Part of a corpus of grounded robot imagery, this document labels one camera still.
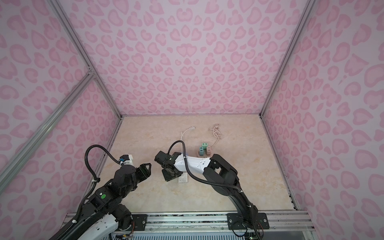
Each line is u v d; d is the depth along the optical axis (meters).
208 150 0.93
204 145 0.95
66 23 0.73
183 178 0.85
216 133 1.07
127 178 0.56
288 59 0.86
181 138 1.03
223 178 0.51
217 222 0.75
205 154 0.95
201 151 0.92
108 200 0.51
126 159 0.66
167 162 0.65
